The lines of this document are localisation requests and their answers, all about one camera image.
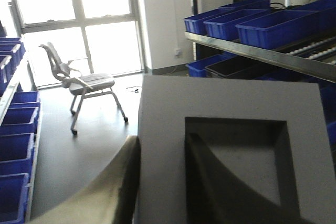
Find gray foam base block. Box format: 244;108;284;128
135;76;335;223

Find black plastic bin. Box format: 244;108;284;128
205;57;277;80

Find gray office chair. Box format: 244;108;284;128
39;42;129;136

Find window frame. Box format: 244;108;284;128
13;0;144;88

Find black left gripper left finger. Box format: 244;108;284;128
31;135;141;223

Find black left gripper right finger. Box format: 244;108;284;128
185;133;310;223

